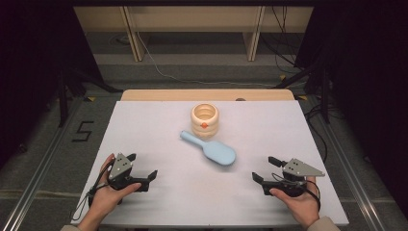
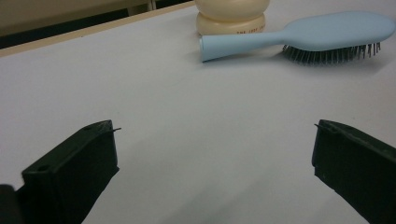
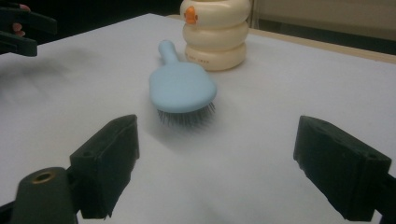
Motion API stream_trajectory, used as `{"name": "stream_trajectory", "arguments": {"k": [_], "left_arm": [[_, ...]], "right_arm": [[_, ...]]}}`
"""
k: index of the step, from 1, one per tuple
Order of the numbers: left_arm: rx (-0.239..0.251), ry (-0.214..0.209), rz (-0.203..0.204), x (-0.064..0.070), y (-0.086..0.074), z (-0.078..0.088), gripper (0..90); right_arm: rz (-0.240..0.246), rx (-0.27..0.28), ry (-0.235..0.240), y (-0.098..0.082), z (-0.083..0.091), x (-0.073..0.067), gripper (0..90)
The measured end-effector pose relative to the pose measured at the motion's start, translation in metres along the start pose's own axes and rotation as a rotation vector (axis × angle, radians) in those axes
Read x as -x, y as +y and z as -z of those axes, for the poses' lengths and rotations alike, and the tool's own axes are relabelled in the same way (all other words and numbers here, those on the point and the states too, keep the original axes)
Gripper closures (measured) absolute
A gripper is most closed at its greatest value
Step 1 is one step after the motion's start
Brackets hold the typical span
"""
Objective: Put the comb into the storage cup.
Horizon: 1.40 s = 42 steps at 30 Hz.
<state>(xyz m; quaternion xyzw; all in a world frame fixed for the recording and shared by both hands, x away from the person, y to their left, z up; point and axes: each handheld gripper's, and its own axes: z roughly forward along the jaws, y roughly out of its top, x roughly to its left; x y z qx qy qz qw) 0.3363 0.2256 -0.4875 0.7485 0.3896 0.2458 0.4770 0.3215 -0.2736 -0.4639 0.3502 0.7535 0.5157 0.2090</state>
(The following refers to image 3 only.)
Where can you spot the white table cover sheet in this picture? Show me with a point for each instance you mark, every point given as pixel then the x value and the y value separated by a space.
pixel 264 124

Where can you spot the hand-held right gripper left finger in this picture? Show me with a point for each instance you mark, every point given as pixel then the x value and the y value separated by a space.
pixel 106 161

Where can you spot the cream ringed cup orange beak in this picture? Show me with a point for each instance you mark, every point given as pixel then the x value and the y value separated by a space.
pixel 214 34

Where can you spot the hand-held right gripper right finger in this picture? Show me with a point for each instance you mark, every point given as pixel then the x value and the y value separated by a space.
pixel 339 168

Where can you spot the black curtain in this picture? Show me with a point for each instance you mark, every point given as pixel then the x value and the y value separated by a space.
pixel 93 12

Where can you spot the light blue hairbrush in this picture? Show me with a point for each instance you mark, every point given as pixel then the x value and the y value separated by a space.
pixel 182 88

